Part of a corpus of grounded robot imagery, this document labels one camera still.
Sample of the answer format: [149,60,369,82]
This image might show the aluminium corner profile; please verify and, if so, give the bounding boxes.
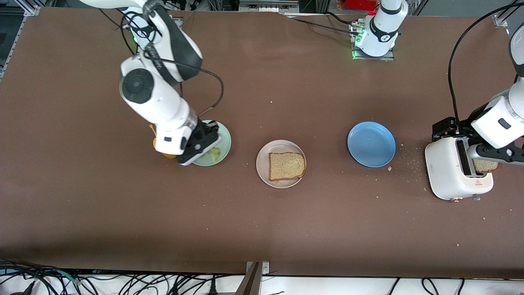
[14,0,41,17]
[493,0,524,28]

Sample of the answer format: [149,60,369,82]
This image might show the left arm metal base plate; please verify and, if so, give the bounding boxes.
[351,23,395,61]

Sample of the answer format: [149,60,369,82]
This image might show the aluminium frame section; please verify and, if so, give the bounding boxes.
[237,0,300,14]

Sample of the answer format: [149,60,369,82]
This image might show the black cable on table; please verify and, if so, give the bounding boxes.
[282,11,361,35]

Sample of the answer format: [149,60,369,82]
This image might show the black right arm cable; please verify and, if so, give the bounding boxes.
[98,0,225,119]

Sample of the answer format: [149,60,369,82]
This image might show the red box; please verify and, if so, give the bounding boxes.
[338,0,378,11]

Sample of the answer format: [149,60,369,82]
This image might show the dark metal bar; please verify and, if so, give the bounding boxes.
[235,262,262,295]

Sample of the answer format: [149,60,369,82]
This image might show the beige plate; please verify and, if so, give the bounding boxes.
[256,140,307,189]

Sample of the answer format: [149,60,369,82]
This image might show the tangle of black floor cables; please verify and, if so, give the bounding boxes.
[0,257,246,295]

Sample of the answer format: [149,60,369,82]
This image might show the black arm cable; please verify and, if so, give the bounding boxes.
[447,3,524,123]
[98,0,225,119]

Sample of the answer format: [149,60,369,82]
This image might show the silver table edge bracket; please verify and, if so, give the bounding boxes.
[246,261,270,275]

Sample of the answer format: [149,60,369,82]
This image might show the brown-crust bread slice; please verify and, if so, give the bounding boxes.
[474,159,500,173]
[269,152,307,182]

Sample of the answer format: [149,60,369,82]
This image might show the mint green plate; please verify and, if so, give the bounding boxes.
[192,120,232,167]

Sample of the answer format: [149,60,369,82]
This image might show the yellow squeeze sauce bottle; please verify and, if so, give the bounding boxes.
[149,124,177,160]

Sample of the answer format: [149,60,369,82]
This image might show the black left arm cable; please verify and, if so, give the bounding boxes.
[447,3,524,123]

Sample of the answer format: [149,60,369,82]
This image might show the blue plate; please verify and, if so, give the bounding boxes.
[347,121,396,168]

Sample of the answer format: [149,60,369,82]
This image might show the white toaster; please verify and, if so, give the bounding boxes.
[425,136,494,202]

